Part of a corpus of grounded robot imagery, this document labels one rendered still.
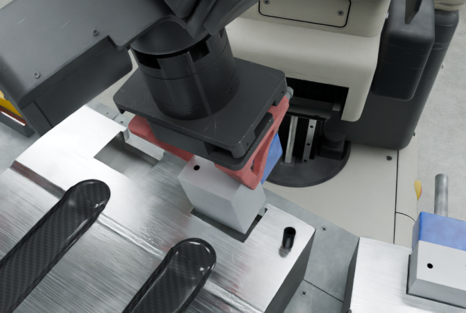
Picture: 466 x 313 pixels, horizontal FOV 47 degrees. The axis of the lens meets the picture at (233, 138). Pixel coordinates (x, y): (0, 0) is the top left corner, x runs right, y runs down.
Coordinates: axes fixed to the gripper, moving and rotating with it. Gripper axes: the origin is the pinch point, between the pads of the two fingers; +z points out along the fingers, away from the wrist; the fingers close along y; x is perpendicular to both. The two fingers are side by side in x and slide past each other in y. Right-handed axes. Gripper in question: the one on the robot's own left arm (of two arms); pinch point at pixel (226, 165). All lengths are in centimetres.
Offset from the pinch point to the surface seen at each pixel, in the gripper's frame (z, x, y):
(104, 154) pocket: 3.4, -1.9, -13.4
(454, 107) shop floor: 112, 107, -5
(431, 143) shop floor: 109, 88, -6
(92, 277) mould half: 2.5, -11.9, -5.6
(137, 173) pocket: 5.7, -1.4, -10.7
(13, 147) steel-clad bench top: 8.8, -3.5, -29.1
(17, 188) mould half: 1.1, -9.0, -16.4
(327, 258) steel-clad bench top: 15.6, 2.5, 6.4
